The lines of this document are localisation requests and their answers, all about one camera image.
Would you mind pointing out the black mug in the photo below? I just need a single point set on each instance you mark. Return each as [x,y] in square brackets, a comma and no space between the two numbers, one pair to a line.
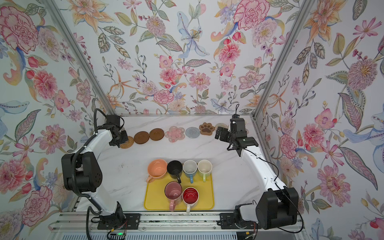
[175,170]

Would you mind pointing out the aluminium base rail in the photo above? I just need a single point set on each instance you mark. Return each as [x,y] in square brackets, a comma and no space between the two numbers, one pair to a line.
[206,225]

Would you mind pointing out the dusty pink mug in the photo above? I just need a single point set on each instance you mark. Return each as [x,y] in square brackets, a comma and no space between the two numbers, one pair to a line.
[173,192]

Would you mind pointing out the brown wooden round coaster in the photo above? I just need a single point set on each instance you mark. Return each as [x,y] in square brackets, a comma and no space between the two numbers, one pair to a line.
[141,137]

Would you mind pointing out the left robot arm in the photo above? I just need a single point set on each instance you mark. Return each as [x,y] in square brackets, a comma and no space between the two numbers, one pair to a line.
[83,176]

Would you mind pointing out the white mug green handle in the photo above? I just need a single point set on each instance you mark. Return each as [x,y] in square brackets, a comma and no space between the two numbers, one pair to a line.
[205,168]

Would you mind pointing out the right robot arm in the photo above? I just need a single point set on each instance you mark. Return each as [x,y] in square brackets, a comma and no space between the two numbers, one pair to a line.
[278,204]

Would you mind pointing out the red interior white mug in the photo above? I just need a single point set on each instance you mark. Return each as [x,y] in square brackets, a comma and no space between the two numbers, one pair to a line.
[190,197]

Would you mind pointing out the brown paw coaster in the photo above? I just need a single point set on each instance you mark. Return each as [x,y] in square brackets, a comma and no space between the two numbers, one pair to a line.
[206,129]

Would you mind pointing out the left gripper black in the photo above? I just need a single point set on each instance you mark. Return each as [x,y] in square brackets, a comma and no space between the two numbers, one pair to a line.
[125,138]

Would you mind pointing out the pink flower coaster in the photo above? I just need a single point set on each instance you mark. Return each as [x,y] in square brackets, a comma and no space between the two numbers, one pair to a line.
[175,134]

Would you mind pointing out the woven rattan round coaster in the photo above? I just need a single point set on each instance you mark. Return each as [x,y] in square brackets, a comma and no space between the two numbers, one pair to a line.
[129,143]

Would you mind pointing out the dark brown round coaster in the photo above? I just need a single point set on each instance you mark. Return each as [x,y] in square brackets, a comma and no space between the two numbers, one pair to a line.
[156,134]

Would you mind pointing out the patterned round white coaster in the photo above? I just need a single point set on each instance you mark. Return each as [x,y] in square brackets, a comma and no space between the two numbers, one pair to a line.
[221,125]

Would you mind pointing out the white mug blue handle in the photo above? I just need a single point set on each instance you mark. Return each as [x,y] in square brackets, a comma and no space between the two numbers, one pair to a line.
[190,169]

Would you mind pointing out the grey round coaster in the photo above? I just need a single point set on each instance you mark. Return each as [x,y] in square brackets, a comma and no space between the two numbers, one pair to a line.
[192,132]

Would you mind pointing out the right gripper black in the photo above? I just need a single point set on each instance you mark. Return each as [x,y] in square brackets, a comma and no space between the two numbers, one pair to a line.
[225,132]

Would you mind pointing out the orange mug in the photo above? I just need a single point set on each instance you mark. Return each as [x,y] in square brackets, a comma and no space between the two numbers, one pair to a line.
[157,169]

